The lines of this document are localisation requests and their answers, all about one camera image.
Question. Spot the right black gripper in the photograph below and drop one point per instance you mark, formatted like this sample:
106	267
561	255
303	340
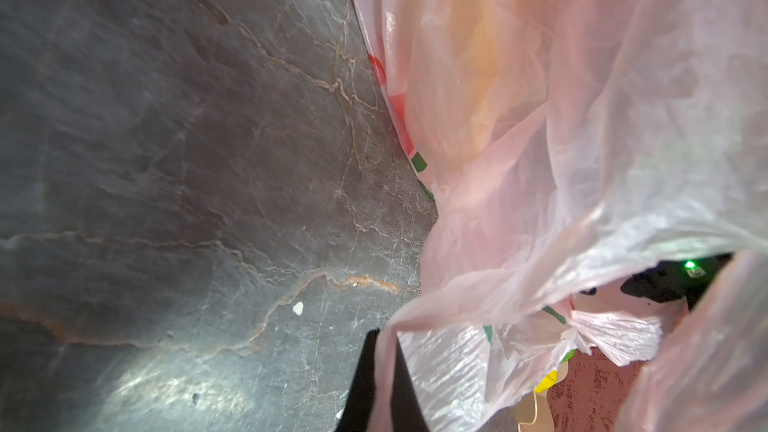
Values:
667	285

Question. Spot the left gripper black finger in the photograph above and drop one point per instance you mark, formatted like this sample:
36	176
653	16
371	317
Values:
405	410

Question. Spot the yellow fake lemon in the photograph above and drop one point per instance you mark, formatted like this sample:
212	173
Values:
547	382

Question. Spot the pink plastic bag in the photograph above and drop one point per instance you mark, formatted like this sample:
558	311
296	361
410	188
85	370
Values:
569	144

